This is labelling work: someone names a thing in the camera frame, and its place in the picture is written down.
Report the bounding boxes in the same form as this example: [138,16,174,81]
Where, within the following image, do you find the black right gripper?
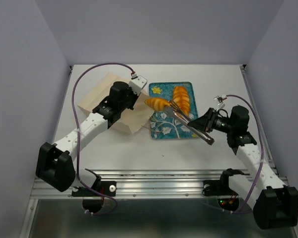
[187,108,234,133]

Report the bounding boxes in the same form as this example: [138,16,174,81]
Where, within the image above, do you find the beige paper bag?
[78,73,154,134]

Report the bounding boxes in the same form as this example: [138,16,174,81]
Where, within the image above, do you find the striped fake croissant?
[145,97,170,112]

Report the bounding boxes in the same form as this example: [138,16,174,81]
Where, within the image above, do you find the metal serving tongs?
[163,99,216,146]

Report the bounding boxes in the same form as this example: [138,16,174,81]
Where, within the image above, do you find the orange twisted fake bread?
[172,85,190,116]

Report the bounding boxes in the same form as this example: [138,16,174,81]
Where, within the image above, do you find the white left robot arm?
[35,80,143,192]

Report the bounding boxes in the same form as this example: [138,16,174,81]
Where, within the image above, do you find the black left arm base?
[72,169,118,216]

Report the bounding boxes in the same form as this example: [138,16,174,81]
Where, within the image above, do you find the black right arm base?
[202,180,250,214]

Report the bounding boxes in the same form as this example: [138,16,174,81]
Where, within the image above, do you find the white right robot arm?
[189,106,298,230]

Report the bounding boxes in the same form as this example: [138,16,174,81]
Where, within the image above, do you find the teal floral tray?
[148,82,198,140]

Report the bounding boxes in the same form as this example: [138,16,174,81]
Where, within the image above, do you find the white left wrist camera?
[128,73,148,96]

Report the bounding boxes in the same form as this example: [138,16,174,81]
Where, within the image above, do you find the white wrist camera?
[128,73,148,96]
[214,95,227,111]

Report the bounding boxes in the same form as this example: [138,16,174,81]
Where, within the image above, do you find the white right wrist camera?
[214,95,227,111]

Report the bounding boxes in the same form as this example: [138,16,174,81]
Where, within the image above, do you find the aluminium front rail frame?
[18,169,298,238]

